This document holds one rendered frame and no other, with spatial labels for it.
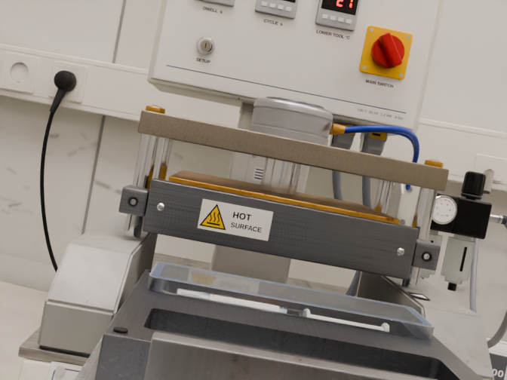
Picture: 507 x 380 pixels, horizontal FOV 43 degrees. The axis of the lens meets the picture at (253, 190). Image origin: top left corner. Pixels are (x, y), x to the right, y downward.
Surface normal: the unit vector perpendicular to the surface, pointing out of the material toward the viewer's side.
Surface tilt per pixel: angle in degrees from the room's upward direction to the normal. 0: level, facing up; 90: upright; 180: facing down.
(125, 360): 90
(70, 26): 90
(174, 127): 90
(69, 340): 90
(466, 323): 41
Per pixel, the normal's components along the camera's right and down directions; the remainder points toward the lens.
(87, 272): 0.18, -0.70
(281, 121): -0.29, 0.00
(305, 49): 0.04, 0.06
